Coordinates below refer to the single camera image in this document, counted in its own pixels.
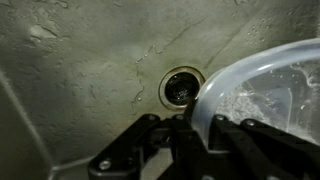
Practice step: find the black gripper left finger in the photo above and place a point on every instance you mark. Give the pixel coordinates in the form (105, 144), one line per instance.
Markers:
(186, 146)

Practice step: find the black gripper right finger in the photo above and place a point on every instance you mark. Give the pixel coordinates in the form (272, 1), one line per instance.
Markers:
(253, 153)

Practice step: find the clear plastic lunchbox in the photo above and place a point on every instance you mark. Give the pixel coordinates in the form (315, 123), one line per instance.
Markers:
(266, 90)

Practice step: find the round sink drain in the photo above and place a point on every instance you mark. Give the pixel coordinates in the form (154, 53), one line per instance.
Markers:
(181, 88)

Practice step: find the stainless steel sink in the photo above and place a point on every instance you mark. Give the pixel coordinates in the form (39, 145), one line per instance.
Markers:
(83, 66)

